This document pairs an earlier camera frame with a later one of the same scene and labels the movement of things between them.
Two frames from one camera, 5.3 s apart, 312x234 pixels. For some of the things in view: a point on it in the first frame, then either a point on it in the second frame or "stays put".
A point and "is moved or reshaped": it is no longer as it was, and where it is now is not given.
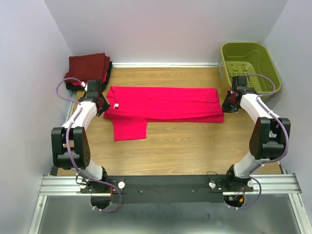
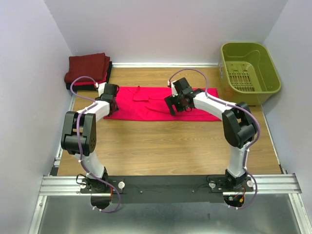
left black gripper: (106, 105) -> (116, 108)
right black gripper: (225, 107) -> (170, 100)
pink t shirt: (129, 108) is moved or reshaped
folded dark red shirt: (90, 67) stays put
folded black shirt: (70, 86) stays put
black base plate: (165, 189) stays put
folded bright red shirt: (79, 83) stays put
